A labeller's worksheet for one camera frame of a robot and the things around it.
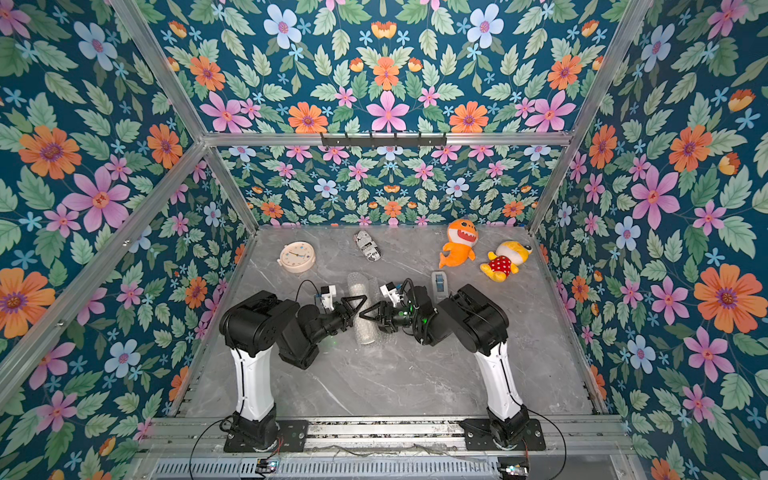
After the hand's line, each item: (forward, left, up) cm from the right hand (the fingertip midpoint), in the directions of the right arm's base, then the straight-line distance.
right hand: (371, 313), depth 89 cm
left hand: (+4, +1, +1) cm, 4 cm away
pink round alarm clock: (+24, +30, -3) cm, 39 cm away
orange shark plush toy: (+32, -30, +1) cm, 44 cm away
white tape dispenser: (+13, -22, -3) cm, 25 cm away
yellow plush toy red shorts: (+23, -45, -1) cm, 50 cm away
